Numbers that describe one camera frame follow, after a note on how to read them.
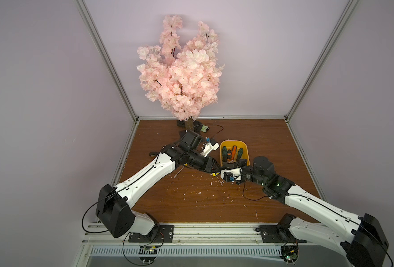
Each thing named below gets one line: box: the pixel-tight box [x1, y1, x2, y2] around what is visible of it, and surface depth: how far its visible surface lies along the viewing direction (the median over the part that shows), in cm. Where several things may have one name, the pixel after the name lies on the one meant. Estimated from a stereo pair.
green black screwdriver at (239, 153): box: [235, 147, 244, 162], surface depth 102 cm
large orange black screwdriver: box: [230, 145, 238, 161], surface depth 102 cm
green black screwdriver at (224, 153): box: [222, 145, 228, 163], surface depth 99 cm
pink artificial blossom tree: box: [136, 14, 225, 132], surface depth 65 cm
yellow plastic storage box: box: [219, 140, 250, 167], surface depth 102 cm
